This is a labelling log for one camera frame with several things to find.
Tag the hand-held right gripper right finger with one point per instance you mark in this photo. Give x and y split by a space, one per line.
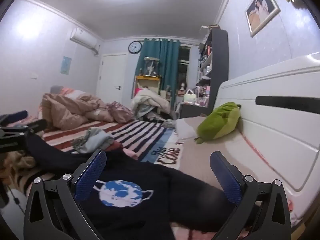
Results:
225 177

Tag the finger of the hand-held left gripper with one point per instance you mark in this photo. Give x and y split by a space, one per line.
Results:
35 126

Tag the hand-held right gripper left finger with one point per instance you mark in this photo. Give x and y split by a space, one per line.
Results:
91 177

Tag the navy sweater with planet print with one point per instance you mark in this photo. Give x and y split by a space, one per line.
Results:
140 215

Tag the pile of white clothes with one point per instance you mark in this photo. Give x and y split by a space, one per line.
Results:
150 100

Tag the dark blue cloth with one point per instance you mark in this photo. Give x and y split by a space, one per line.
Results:
15 116

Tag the pink bed sheet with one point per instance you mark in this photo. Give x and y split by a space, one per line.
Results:
200 160

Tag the grey-blue garment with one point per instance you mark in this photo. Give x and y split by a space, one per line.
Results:
93 140

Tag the red garment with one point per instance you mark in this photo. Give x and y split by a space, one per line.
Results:
116 146

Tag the pink garment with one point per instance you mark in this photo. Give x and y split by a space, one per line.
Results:
130 153

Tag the green plush toy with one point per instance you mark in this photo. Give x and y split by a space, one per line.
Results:
220 122

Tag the dark desk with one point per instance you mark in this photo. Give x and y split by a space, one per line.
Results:
193 110

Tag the white headboard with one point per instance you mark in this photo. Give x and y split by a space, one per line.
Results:
280 120

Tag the green and white handbag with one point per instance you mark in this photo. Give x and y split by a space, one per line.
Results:
189 97

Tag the white door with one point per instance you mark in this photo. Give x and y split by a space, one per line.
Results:
112 77

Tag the white air conditioner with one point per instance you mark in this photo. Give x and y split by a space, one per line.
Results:
83 40

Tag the yellow cabinet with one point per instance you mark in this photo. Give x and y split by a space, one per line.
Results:
147 82

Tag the dark bookshelf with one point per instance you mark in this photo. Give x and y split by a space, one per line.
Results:
220 62

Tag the window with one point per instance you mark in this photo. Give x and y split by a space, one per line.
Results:
184 65

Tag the glass display case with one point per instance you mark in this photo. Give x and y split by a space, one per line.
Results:
151 66

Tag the teal curtain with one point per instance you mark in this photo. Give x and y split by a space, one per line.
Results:
167 62

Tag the framed picture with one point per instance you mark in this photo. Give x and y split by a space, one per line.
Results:
261 10

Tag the blue wall poster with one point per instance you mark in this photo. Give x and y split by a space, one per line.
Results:
66 65

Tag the round wall clock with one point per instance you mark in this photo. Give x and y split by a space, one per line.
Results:
135 47

